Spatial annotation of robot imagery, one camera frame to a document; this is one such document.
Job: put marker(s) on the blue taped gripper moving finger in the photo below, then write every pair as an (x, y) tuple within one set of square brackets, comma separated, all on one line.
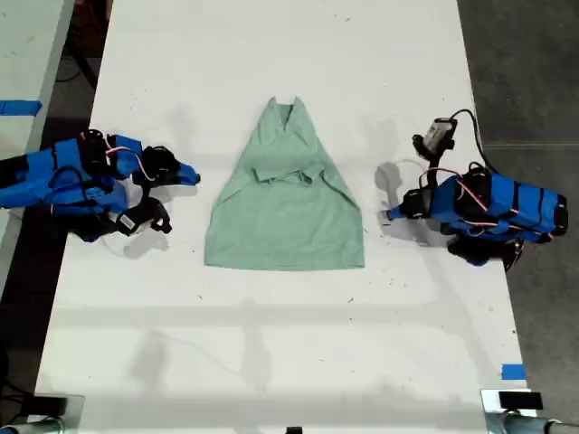
[(181, 182), (396, 217)]

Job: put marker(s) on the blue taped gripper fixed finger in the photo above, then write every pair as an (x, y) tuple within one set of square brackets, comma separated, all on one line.
[(187, 172), (397, 209)]

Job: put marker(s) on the pale green T-shirt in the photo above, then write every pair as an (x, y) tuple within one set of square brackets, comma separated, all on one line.
[(285, 226)]

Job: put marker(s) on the blue and black arm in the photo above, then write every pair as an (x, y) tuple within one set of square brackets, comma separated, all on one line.
[(68, 176), (506, 208)]

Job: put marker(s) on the long blue tape strip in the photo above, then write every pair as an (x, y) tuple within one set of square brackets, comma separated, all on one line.
[(20, 107)]

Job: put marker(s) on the short blue tape strip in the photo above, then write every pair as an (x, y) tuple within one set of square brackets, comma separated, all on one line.
[(513, 371)]

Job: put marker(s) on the bright metal plate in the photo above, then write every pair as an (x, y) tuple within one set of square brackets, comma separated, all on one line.
[(489, 400)]

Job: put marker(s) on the small black box on bright plate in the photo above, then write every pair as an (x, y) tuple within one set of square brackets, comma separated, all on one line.
[(520, 401)]

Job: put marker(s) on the grey metal tube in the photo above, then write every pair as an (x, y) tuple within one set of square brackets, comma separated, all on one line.
[(31, 427), (534, 425)]

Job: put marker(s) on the dull metal plate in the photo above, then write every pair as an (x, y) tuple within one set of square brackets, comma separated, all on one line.
[(76, 409)]

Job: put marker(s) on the small black box on dull plate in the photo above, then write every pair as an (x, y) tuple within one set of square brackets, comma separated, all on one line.
[(50, 405)]

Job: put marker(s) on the black stalk of camera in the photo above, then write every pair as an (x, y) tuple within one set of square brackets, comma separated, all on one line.
[(433, 172), (147, 192)]

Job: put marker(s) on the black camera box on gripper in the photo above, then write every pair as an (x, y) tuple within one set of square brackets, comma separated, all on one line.
[(140, 217), (434, 134)]

